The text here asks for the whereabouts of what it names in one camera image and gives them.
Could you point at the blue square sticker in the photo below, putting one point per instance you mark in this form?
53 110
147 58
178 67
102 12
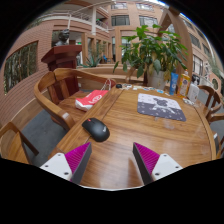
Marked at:
160 91

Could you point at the white pump bottle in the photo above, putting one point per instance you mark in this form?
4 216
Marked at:
193 91

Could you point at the green plant in white pot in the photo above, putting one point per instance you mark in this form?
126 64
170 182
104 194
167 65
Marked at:
153 55

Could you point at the yellow liquid bottle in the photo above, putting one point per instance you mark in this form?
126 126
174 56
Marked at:
184 86

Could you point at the black computer mouse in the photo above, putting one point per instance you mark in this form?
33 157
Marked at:
96 129

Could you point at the dark red wooden pedestal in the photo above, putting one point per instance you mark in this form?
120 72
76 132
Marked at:
63 58

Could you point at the dark bust statue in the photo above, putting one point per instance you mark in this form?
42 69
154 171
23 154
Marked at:
62 37

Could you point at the grey white printed mouse pad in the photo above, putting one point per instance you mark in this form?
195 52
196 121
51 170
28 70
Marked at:
160 106

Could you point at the crumpled clear packet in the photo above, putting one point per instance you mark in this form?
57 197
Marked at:
188 101

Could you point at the black car key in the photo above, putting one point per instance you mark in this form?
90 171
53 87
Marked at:
119 86

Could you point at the red and white bag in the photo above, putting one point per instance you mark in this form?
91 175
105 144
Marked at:
89 99

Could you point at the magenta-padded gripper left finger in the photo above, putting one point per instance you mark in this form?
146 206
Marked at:
60 165

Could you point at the blue tube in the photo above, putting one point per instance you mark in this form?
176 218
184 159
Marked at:
173 83

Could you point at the white sculpture on pedestal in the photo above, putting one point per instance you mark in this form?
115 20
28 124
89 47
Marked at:
208 70

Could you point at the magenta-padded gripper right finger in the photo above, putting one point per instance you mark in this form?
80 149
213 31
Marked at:
163 165

